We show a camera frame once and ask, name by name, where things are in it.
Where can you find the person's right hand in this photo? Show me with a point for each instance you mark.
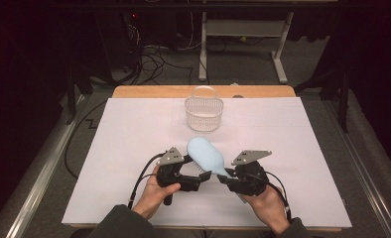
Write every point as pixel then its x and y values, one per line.
pixel 269 208

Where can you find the white plastic slatted basket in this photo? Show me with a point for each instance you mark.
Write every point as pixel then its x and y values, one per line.
pixel 203 120

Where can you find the wooden table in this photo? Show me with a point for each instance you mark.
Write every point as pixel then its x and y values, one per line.
pixel 150 91

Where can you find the black metal stand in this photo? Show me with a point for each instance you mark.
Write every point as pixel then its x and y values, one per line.
pixel 343 105
pixel 71 95

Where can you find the small yellow-green object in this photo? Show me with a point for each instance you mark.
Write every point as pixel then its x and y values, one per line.
pixel 243 38

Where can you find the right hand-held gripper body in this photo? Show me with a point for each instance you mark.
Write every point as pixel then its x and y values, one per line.
pixel 249 155

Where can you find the person's left hand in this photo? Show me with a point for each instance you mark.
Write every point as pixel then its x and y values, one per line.
pixel 150 198

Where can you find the aluminium floor rail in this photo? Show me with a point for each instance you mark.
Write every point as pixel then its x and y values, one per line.
pixel 365 178
pixel 41 178

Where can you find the light blue hairbrush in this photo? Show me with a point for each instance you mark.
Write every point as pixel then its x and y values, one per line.
pixel 205 155

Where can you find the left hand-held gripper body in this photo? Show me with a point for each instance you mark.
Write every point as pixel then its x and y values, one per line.
pixel 170 158

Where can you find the dark equipment case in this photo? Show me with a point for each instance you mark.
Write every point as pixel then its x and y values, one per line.
pixel 117 39

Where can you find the white metal stand frame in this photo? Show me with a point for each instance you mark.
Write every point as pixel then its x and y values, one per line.
pixel 243 28

